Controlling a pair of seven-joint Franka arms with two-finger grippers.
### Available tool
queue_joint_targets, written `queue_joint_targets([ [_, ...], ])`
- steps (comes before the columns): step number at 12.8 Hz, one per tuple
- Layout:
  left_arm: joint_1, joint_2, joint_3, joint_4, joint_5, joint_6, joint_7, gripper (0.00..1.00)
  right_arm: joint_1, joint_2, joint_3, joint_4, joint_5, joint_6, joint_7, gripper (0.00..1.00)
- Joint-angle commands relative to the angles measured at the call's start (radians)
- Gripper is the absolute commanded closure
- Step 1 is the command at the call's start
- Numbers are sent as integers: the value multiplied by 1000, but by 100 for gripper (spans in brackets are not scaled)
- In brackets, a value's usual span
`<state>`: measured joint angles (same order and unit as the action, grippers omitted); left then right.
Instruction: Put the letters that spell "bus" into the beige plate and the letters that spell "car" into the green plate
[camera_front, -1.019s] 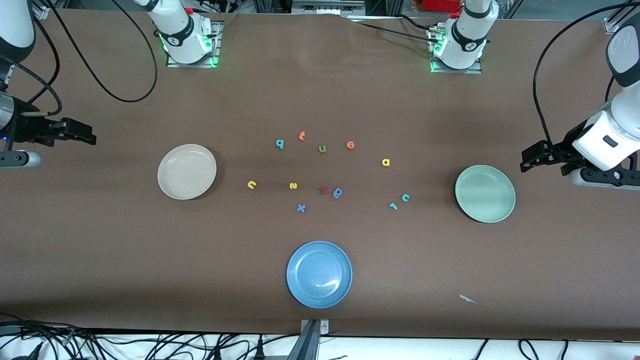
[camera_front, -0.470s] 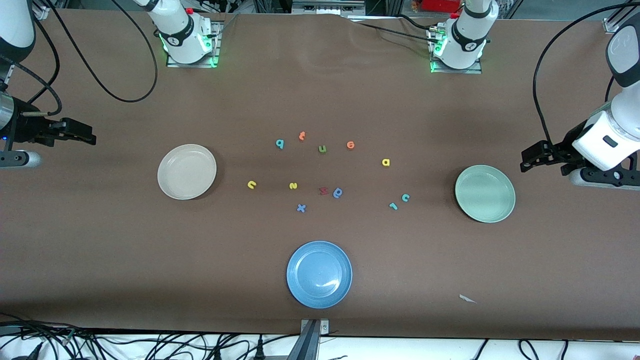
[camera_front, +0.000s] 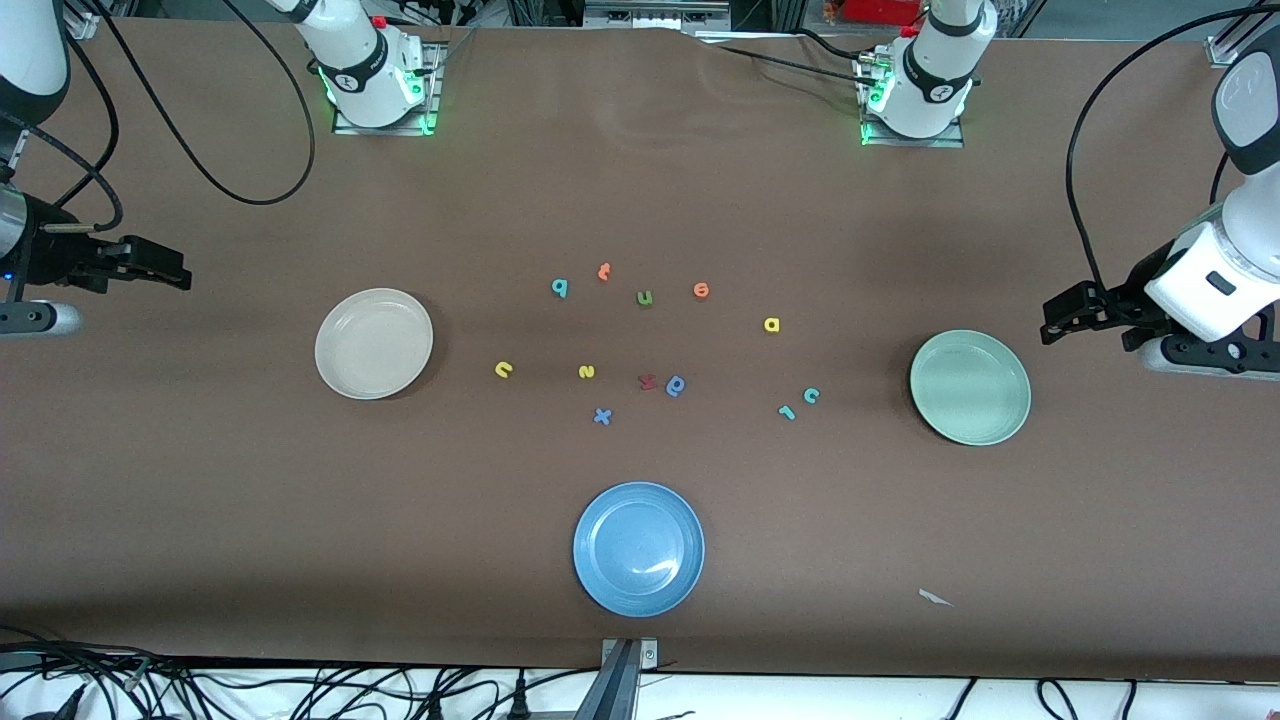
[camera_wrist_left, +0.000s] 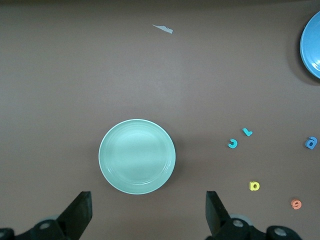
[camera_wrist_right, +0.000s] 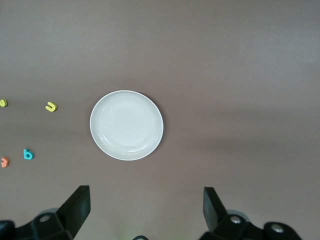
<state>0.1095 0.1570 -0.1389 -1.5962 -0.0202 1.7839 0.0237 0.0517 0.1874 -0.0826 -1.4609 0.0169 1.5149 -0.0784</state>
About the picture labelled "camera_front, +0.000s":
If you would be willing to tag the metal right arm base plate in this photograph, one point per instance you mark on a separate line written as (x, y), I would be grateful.
(432, 110)

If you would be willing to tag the grey metal equipment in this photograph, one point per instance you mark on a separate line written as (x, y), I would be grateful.
(655, 12)

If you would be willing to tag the black power plug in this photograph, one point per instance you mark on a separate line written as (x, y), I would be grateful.
(519, 700)

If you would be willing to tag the blue plate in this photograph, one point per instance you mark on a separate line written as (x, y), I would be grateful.
(638, 549)

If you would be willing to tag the green plate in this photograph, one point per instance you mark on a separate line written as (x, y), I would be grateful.
(970, 387)

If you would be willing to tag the aluminium camera mount profile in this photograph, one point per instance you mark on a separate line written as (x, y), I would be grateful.
(620, 690)

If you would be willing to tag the white paper scrap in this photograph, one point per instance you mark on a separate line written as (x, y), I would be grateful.
(935, 597)

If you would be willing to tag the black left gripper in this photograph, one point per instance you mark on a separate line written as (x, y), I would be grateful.
(1137, 287)

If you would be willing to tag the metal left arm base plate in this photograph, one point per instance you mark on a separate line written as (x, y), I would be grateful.
(950, 142)

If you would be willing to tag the brown table cover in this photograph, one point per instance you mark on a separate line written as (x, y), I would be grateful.
(200, 500)

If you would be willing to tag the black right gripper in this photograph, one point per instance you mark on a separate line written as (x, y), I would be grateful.
(52, 262)

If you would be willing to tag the beige brown plate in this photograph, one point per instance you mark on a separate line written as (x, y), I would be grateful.
(373, 344)

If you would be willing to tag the aluminium frame rail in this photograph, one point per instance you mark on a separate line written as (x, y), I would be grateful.
(1235, 35)
(80, 20)

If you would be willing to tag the blue letter g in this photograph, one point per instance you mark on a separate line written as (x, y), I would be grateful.
(676, 385)

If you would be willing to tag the red box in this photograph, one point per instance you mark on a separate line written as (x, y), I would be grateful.
(880, 10)

